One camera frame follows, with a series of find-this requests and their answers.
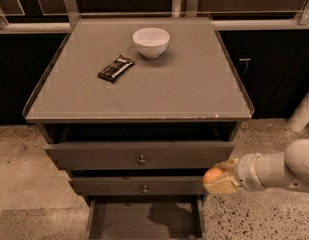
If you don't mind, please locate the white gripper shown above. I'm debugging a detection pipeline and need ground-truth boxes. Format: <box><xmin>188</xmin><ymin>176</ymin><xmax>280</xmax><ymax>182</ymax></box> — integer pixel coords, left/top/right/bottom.
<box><xmin>203</xmin><ymin>153</ymin><xmax>265</xmax><ymax>195</ymax></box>

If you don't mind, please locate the orange fruit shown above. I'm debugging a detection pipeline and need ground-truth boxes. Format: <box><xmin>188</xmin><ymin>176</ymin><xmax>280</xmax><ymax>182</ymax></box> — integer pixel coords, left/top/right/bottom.
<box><xmin>203</xmin><ymin>167</ymin><xmax>223</xmax><ymax>184</ymax></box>

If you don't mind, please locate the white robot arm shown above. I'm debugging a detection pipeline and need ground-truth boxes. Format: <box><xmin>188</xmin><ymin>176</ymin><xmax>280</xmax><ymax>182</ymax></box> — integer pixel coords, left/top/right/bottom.
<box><xmin>202</xmin><ymin>139</ymin><xmax>309</xmax><ymax>195</ymax></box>

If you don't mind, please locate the top grey drawer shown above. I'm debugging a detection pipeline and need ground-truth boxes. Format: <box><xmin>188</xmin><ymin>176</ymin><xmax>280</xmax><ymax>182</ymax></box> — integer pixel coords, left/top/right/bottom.
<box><xmin>45</xmin><ymin>141</ymin><xmax>234</xmax><ymax>170</ymax></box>

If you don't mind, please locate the grey drawer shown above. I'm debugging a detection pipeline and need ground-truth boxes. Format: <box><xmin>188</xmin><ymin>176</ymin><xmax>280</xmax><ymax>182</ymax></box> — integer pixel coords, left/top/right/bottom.
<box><xmin>45</xmin><ymin>141</ymin><xmax>234</xmax><ymax>170</ymax></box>
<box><xmin>70</xmin><ymin>176</ymin><xmax>206</xmax><ymax>196</ymax></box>
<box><xmin>86</xmin><ymin>196</ymin><xmax>207</xmax><ymax>240</ymax></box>

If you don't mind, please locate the grey drawer cabinet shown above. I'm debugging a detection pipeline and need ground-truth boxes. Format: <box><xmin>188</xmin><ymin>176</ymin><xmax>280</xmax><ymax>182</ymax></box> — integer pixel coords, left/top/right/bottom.
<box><xmin>22</xmin><ymin>16</ymin><xmax>256</xmax><ymax>240</ymax></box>

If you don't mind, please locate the bottom grey drawer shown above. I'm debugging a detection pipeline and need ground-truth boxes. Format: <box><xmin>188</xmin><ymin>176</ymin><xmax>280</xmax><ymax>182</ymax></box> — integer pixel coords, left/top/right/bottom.
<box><xmin>86</xmin><ymin>196</ymin><xmax>207</xmax><ymax>240</ymax></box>

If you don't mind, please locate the middle grey drawer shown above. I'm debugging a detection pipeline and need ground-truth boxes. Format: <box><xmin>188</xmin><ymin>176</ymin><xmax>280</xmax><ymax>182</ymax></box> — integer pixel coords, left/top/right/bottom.
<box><xmin>70</xmin><ymin>176</ymin><xmax>206</xmax><ymax>196</ymax></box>

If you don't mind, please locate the white ceramic bowl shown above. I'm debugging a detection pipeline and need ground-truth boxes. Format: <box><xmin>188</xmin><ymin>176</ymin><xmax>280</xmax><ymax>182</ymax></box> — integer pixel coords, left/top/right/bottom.
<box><xmin>132</xmin><ymin>27</ymin><xmax>170</xmax><ymax>58</ymax></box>

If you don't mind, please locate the dark snack bar wrapper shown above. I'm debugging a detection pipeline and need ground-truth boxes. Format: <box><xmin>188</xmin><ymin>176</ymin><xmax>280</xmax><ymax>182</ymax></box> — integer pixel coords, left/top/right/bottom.
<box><xmin>97</xmin><ymin>55</ymin><xmax>135</xmax><ymax>83</ymax></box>

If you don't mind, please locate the white cylindrical post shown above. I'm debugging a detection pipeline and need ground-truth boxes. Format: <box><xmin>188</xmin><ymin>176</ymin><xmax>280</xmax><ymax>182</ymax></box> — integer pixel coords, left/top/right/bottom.
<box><xmin>287</xmin><ymin>91</ymin><xmax>309</xmax><ymax>132</ymax></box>

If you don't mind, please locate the metal window frame rail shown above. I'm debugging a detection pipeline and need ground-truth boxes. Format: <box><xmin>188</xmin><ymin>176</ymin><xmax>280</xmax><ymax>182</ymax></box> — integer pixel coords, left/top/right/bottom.
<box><xmin>0</xmin><ymin>0</ymin><xmax>309</xmax><ymax>33</ymax></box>

